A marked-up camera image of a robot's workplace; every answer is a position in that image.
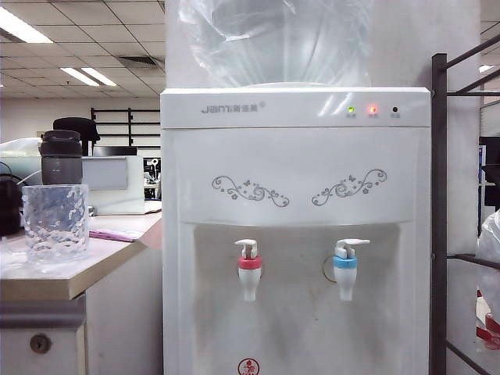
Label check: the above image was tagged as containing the twin-tube ceiling light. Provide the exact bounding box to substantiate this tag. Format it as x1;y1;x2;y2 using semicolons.
59;66;118;88

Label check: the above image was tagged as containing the pink paper sheet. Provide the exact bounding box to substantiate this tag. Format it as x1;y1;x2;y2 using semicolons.
88;229;144;243

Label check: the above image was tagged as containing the black monitor beside rack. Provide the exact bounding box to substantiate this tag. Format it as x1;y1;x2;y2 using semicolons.
478;136;500;184

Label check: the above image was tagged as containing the long ceiling light panel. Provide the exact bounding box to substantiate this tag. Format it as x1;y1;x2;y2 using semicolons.
0;5;54;44

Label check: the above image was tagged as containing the black monitor behind partition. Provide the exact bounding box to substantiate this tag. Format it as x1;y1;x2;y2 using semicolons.
92;146;138;157

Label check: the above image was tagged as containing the black wall shelf frame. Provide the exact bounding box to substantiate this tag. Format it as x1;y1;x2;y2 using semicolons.
90;107;162;149

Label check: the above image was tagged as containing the white water dispenser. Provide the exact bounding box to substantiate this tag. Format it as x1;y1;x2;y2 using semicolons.
159;87;433;375

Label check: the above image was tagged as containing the plastic-wrapped water jug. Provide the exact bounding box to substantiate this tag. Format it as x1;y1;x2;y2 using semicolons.
177;0;374;89

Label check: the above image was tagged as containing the white desk cabinet with lock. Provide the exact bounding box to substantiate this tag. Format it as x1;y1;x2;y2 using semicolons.
0;292;89;375

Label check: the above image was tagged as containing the ceiling air vent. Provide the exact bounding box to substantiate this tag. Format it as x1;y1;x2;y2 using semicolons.
116;55;165;70

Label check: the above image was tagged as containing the white plastic bag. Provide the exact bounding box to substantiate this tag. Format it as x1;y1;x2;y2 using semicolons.
476;209;500;341

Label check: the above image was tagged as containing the red-collared hot water tap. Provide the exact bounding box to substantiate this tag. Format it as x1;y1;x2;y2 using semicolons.
234;238;263;302

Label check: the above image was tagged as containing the translucent plastic cover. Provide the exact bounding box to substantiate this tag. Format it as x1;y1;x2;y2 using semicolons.
0;136;44;184

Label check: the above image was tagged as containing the black office chair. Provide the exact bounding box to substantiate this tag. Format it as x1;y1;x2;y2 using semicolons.
52;116;102;157

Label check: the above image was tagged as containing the clear textured plastic mug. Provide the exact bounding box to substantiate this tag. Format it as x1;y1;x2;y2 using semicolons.
21;184;91;266

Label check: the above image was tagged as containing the gray bottle with dark lid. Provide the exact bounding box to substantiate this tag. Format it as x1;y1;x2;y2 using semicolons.
37;130;84;187

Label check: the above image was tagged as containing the red packaged item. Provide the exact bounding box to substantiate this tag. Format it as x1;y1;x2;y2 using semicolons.
475;288;500;345

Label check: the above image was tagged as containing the white desk partition box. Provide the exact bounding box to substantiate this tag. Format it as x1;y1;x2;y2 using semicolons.
81;155;145;215

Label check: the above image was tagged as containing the dark metal shelf rack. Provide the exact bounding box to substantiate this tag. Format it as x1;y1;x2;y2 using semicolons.
431;33;500;375

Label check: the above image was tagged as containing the blue-collared cold water tap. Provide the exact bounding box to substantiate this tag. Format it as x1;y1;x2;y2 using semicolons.
332;237;371;302

